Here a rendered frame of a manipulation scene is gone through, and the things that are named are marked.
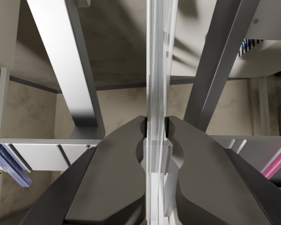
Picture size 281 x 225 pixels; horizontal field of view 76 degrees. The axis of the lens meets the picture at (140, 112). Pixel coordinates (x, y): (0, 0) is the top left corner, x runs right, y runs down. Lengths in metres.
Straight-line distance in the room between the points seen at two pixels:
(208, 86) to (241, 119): 2.93
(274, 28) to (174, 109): 2.96
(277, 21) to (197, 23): 0.40
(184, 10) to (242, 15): 0.36
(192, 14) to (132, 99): 2.92
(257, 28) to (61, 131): 4.12
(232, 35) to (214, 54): 0.04
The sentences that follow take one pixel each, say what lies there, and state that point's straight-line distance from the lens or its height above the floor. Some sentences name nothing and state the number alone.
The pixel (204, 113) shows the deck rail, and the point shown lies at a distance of 0.29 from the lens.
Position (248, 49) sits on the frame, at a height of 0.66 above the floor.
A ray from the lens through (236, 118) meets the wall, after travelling 3.18.
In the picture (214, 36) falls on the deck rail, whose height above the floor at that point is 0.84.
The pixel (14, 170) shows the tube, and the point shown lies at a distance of 0.35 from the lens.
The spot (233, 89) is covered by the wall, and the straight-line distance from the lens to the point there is 3.25.
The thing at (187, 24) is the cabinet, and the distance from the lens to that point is 0.65.
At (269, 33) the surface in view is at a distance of 0.28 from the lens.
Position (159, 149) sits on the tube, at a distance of 0.15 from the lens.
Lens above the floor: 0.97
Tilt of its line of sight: 7 degrees down
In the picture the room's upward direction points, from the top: 179 degrees counter-clockwise
